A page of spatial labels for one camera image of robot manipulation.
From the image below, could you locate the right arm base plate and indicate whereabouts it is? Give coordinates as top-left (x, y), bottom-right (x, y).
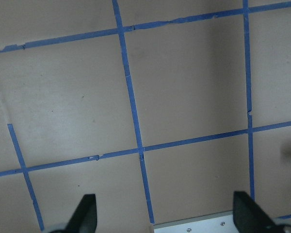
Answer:
top-left (153, 211), bottom-right (238, 233)

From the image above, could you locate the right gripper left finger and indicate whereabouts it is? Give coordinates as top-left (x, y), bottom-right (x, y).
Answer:
top-left (49, 194), bottom-right (97, 233)

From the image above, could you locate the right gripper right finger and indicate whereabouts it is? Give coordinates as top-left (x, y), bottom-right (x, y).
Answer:
top-left (233, 191), bottom-right (291, 233)

